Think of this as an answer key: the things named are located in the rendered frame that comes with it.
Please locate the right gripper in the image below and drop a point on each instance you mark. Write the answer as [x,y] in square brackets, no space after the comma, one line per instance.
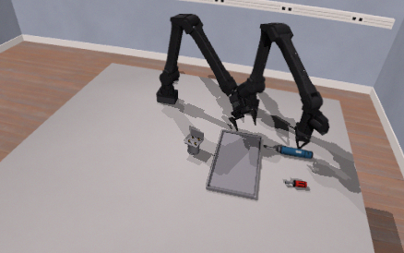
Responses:
[242,111]

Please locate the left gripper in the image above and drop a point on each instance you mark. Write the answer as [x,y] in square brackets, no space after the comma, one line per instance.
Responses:
[299,134]

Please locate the grey metal bracket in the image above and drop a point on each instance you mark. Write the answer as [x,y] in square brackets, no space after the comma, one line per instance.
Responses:
[197,135]

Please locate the dark blue nut driver barrel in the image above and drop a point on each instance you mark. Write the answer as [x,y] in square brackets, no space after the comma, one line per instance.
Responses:
[293,152]

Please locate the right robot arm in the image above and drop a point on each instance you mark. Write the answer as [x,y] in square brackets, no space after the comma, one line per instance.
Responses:
[170,73]

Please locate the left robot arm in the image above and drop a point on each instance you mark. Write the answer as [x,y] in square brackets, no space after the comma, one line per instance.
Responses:
[282,35]

